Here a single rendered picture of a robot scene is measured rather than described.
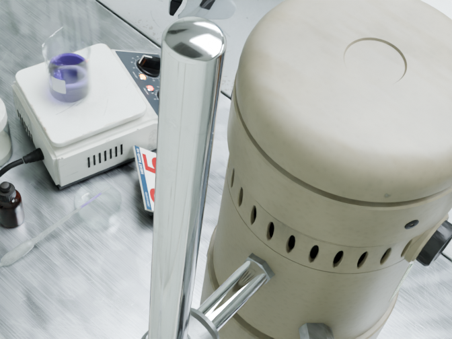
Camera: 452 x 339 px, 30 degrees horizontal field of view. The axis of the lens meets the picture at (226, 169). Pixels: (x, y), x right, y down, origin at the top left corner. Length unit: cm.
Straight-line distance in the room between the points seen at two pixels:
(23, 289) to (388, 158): 70
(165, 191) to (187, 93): 4
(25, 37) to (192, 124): 98
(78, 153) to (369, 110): 69
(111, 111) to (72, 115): 4
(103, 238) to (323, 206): 68
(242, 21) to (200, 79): 102
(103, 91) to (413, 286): 42
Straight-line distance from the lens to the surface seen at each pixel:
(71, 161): 98
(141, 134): 100
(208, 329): 35
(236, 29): 120
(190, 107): 20
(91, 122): 97
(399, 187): 30
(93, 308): 94
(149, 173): 99
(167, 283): 28
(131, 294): 95
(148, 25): 119
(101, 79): 101
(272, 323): 41
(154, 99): 102
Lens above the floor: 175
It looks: 55 degrees down
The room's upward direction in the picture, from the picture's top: 9 degrees clockwise
